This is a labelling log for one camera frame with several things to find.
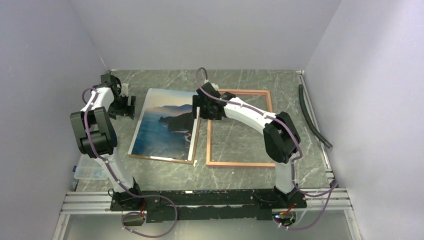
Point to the seascape photo print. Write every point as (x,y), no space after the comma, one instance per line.
(167,102)

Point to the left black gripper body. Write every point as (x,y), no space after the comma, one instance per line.
(120,106)

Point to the clear plastic screw box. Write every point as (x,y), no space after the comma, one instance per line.
(88,169)

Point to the brown backing board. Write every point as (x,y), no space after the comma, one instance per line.
(165,138)

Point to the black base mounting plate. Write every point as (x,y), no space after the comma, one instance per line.
(167,205)

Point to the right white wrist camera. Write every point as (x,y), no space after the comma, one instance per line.
(214,86)

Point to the black foam tube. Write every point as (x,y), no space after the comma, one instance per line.
(308,117)

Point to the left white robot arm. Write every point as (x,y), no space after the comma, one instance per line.
(95,135)

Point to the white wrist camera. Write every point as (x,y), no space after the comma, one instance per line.
(124,90)
(214,86)

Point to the pink wooden picture frame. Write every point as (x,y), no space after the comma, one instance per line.
(209,160)

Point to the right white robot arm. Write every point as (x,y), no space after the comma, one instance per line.
(281,139)

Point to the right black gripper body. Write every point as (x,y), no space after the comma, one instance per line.
(205,112)

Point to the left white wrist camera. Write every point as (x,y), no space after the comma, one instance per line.
(124,90)

